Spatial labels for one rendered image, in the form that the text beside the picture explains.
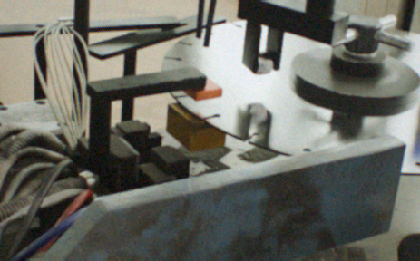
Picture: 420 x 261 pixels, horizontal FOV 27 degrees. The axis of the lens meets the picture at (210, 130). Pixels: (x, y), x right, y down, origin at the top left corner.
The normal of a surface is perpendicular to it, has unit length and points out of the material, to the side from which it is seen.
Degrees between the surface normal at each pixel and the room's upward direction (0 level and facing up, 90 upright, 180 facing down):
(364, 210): 90
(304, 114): 0
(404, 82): 6
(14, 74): 0
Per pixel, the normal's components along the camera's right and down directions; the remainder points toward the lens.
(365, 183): 0.52, 0.40
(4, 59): 0.09, -0.90
